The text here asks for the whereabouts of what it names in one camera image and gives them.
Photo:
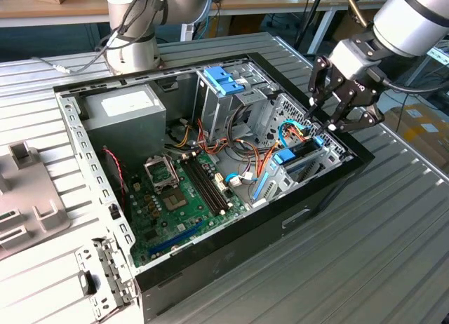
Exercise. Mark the grey parts rack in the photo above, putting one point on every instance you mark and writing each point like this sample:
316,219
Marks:
31,187

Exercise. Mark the black RAM slot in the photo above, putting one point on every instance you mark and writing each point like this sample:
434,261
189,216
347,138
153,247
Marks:
201,186
206,183
215,179
210,181

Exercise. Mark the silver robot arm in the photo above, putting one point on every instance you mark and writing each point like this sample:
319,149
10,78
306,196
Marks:
137,57

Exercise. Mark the green motherboard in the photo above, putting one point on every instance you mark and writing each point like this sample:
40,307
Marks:
196,219

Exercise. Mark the blue expansion slot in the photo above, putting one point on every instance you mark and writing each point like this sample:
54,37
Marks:
175,240

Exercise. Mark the labelled cardboard box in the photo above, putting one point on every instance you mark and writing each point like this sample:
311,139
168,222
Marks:
421,138

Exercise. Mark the black tripod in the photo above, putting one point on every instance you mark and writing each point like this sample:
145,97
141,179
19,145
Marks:
312,10

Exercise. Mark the open black PC case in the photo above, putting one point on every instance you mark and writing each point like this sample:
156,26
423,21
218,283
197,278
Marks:
245,240

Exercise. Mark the CPU socket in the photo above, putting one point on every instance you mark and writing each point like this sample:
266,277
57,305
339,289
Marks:
173,199

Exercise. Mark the hard disk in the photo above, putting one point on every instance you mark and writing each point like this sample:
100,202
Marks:
285,156

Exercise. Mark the metal optical drive cage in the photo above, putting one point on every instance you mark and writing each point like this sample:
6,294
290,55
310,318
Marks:
210,110

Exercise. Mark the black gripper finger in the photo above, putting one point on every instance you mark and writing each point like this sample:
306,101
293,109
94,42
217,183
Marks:
322,78
368,120

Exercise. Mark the green RAM stick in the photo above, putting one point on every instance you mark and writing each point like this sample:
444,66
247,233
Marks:
7,217

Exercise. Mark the blue plastic drive latch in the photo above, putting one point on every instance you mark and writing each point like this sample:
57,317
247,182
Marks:
219,79

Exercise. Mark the grey power supply unit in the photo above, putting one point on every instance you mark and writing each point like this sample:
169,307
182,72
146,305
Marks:
126,127

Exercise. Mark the aluminium slat table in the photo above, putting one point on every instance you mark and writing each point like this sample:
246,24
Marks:
438,54

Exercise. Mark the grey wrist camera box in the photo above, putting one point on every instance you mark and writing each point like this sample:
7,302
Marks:
350,62

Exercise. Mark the metal disk bay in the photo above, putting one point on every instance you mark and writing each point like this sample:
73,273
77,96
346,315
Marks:
277,189

